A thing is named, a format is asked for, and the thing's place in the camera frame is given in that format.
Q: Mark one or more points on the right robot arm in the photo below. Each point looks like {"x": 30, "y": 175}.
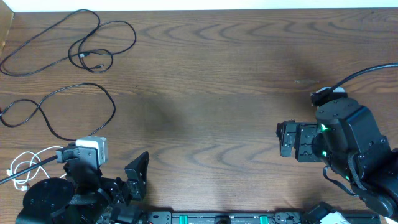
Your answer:
{"x": 345, "y": 137}

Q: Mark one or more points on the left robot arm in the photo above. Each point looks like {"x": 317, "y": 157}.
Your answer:
{"x": 85, "y": 196}

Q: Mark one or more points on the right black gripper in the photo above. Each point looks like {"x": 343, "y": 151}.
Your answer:
{"x": 306, "y": 132}

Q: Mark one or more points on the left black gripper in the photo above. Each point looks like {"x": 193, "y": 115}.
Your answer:
{"x": 123, "y": 187}

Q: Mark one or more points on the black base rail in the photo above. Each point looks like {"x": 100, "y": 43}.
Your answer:
{"x": 321, "y": 213}

